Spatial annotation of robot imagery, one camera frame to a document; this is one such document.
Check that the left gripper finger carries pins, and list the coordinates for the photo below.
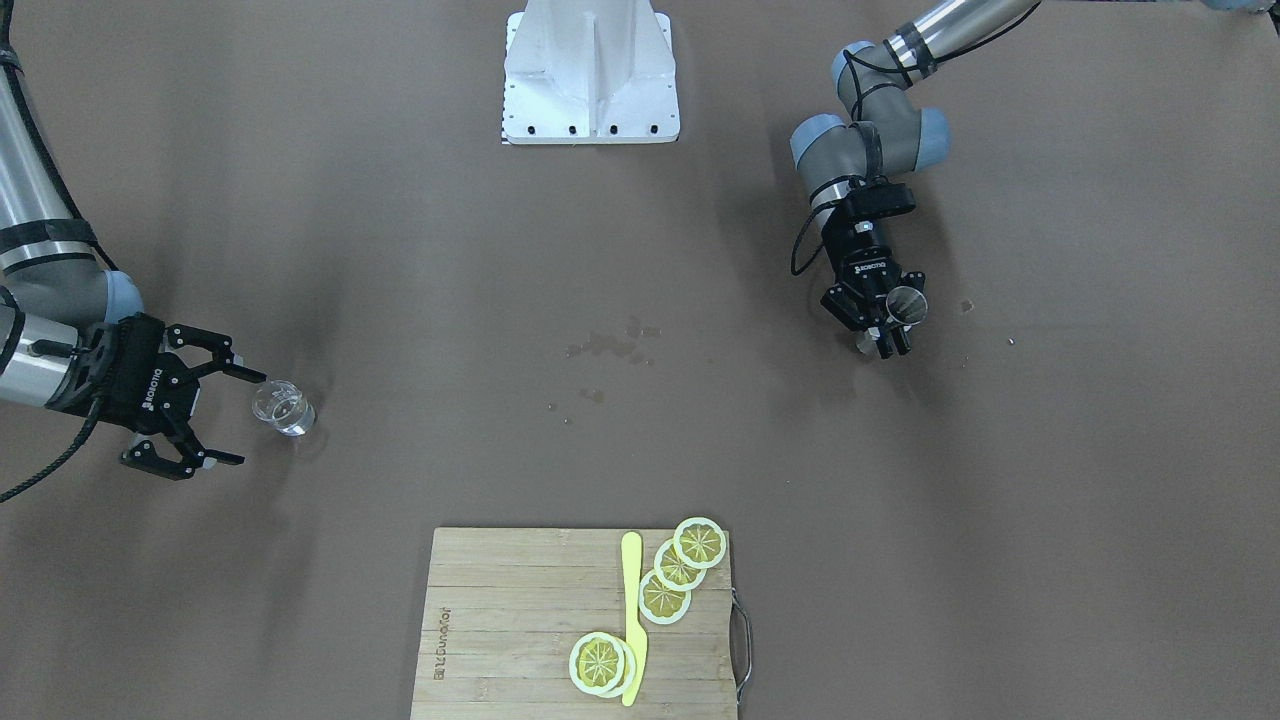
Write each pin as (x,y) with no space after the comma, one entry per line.
(903,307)
(847,307)

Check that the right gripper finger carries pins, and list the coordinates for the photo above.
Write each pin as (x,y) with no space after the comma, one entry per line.
(174,458)
(223,359)

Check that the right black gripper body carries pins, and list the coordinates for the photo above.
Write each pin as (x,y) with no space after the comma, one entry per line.
(141,383)

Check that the clear glass measuring cup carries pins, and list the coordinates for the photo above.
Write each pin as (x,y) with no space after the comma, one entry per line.
(283,407)

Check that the lemon slice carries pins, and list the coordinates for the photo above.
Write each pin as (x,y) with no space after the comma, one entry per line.
(659,604)
(602,665)
(673,573)
(700,543)

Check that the bamboo cutting board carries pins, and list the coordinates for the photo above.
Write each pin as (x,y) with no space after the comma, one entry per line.
(504,607)

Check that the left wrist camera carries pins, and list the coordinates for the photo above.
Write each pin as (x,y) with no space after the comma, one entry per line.
(872,202)

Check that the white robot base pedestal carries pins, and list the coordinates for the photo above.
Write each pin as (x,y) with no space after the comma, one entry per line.
(589,73)

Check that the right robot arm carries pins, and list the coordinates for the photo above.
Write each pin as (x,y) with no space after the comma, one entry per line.
(76,339)

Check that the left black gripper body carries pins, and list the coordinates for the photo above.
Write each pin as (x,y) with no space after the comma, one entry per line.
(862,256)

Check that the steel shaker cup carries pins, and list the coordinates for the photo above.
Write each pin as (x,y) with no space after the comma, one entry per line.
(866,341)

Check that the yellow plastic knife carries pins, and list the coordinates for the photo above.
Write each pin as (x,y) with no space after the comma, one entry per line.
(632,556)

